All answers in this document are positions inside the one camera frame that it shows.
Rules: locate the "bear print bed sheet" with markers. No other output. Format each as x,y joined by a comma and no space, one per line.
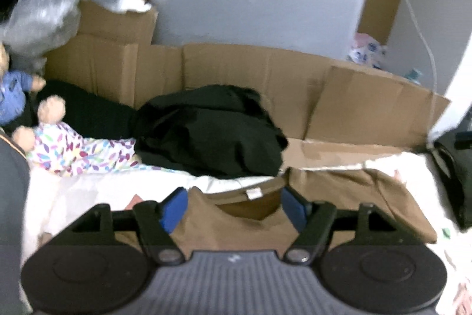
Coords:
73,197

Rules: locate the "flat black cloth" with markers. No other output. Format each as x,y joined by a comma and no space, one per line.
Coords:
88,112

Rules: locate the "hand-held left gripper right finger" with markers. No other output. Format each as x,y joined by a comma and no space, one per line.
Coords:
293,206

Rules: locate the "teddy bear in blue shirt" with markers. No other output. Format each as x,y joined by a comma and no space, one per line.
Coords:
13,93

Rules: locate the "grey blanket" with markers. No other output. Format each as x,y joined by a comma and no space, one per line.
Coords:
11,208

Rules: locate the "colourful patterned cloth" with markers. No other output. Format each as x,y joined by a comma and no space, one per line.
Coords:
73,152

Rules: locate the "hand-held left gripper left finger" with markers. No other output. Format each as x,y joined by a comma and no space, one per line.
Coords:
173,210

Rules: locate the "clear plastic bag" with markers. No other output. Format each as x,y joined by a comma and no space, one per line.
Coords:
40,19

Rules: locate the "cardboard sheet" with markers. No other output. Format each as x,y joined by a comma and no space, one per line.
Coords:
258,71

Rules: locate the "black chair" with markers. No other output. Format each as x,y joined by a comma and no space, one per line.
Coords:
455,178

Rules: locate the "pink white packet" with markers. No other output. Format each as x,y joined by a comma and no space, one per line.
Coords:
367,51

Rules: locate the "brown printed t-shirt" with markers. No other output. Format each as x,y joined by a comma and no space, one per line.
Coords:
350,197

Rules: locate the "black clothing pile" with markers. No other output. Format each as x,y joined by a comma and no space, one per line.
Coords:
214,130

